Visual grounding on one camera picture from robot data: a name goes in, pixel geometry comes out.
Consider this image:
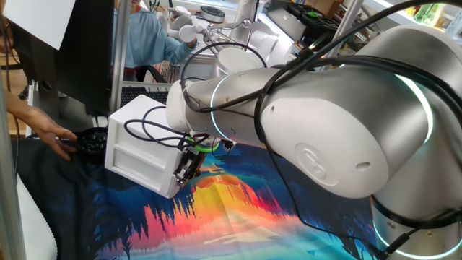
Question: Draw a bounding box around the black round dish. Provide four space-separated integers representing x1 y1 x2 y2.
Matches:
74 126 109 162

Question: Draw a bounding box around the green bottle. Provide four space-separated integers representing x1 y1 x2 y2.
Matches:
414 2 447 26

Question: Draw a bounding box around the grey monitor stand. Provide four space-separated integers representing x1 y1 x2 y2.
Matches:
31 82 95 133

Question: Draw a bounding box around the black machine with green part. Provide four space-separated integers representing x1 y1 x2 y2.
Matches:
266 1 344 43

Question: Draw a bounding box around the black monitor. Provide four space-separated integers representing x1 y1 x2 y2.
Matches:
1 0 122 116

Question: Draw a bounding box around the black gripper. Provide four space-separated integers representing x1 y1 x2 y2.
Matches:
173 144 209 188

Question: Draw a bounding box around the white red printed carton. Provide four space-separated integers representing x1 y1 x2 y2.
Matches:
153 61 174 84

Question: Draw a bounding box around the bare person forearm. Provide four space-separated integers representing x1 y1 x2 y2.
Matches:
2 86 37 128

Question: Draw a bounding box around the black keyboard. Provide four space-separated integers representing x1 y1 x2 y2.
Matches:
121 85 170 108

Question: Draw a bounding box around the person in blue shirt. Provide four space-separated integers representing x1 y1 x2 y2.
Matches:
122 0 199 81

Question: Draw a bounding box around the metal shelf rack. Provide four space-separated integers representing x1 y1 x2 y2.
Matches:
339 0 462 40

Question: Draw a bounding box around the white plastic box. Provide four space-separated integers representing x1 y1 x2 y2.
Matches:
169 173 183 199

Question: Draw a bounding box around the white articulated device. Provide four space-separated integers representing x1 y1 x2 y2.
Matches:
158 5 279 73

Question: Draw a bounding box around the black chair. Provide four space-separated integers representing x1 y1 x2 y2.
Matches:
135 64 169 84

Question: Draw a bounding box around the white sheet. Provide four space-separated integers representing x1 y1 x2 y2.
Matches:
1 0 77 51

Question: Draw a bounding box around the aluminium frame post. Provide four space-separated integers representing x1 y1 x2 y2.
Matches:
0 71 26 260
319 0 365 72
108 0 133 115

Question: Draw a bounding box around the round grey black speaker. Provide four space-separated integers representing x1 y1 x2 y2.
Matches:
199 5 227 25

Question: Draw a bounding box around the colourful forest sunset cloth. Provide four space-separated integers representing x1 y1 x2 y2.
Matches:
14 139 383 260

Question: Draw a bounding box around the white box lid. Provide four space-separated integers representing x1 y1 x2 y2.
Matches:
104 94 186 199

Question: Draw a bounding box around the bare person hand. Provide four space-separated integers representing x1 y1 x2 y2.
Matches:
27 106 79 162

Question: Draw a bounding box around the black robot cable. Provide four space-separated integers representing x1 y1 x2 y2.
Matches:
179 0 462 260
123 105 211 150

